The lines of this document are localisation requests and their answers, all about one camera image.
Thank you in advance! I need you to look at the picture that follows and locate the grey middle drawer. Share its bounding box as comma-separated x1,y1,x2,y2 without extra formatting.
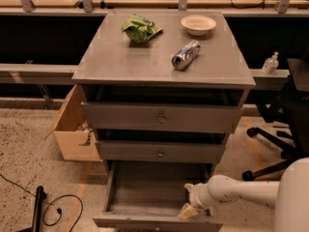
98,129,226,163

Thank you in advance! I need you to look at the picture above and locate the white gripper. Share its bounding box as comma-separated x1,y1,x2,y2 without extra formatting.
178,183,212,219

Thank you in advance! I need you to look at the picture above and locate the black pole stand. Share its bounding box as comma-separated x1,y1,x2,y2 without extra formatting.
18,186,46,232

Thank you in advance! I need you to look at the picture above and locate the green chip bag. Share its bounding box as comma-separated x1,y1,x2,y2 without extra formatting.
122,14,163,44

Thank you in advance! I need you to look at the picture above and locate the black office chair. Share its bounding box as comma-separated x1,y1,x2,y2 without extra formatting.
242,58,309,181

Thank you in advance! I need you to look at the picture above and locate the grey bottom drawer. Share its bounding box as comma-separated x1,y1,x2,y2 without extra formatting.
93,161,223,232

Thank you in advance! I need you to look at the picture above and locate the white bowl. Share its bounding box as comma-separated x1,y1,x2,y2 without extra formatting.
181,15,216,36

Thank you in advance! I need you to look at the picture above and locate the cardboard box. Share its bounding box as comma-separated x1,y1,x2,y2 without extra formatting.
44,85,101,161

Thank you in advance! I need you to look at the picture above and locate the hand sanitizer bottle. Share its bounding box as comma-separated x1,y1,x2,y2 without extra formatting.
262,52,279,75

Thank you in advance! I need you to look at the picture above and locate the grey drawer cabinet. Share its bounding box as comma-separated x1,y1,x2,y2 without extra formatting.
71,11,257,179

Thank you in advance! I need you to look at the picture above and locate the grey top drawer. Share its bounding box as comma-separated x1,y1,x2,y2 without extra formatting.
80,86,244,134

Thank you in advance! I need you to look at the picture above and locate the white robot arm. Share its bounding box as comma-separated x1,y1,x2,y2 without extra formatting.
178,158,309,232

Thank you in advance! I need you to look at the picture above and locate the grey drawer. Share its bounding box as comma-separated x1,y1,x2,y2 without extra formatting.
98,129,226,163
93,161,223,232
80,86,244,134

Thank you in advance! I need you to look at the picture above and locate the black cable on floor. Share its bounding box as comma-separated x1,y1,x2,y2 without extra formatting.
0,173,85,232

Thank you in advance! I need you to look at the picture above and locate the blue silver soda can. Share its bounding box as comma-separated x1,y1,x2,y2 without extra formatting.
172,40,201,71

